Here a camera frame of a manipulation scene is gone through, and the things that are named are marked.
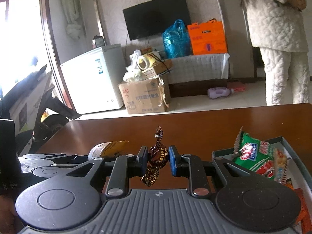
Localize brown toffee candy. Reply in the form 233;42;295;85
141;126;169;187

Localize green shrimp cracker bag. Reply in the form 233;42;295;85
232;128;275;180

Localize brown bread snack packet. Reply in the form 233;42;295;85
88;141;129;161

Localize electric scooter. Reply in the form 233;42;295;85
1;66;81;156

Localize brown cardboard box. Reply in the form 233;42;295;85
118;75;171;115

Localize purple detergent bottle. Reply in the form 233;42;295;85
207;87;235;99

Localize white cloth covered cabinet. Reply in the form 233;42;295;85
167;53;230;98

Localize white plastic bag pile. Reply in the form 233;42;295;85
123;50;145;83

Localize red floor mat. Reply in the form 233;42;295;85
227;81;246;92

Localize white chest freezer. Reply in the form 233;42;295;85
61;44;126;114

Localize small cardboard box stack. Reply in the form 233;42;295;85
137;51;173;79

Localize grey shallow box tray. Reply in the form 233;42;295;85
211;136;312;232

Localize blue plastic bag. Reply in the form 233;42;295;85
162;19;191;59

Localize kettle on freezer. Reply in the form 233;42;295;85
92;35;106;49

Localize orange gift box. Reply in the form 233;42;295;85
187;19;227;55

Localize person in white pajamas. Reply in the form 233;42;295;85
241;0;310;106

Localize tied white curtain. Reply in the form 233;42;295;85
61;0;83;40

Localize black wall television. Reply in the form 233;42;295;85
123;0;191;40

